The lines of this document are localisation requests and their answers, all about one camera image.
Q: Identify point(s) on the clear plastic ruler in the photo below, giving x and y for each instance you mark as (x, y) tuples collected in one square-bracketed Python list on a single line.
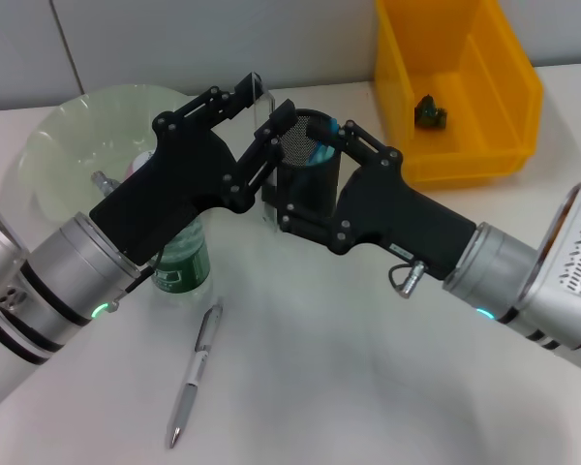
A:
[(267, 109)]

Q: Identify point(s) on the pale green wavy glass plate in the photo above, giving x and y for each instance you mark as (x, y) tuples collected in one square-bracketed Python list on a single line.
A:
[(77, 135)]

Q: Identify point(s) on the yellow plastic bin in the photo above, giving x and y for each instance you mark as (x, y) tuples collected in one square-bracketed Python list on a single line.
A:
[(489, 150)]

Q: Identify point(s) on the black mesh pen holder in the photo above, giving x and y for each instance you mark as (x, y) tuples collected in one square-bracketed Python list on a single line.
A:
[(300, 140)]

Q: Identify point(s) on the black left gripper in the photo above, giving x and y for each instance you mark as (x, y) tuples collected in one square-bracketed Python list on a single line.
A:
[(164, 194)]

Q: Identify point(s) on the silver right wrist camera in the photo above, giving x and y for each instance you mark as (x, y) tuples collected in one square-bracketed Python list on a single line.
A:
[(576, 252)]

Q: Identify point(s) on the clear water bottle green label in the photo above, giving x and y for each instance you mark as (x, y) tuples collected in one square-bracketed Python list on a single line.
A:
[(184, 261)]

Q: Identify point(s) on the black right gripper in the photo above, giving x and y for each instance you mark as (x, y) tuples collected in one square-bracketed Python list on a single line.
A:
[(397, 213)]

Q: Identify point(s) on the silver ballpoint pen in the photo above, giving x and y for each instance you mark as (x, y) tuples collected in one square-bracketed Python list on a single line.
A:
[(186, 402)]

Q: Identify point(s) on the pink peach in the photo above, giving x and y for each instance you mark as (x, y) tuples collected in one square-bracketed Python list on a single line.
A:
[(131, 170)]

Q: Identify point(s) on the blue scissors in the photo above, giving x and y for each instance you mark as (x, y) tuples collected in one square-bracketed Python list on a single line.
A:
[(319, 155)]

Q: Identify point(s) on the green plastic wrapper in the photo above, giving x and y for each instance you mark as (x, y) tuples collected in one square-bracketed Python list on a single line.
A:
[(431, 114)]

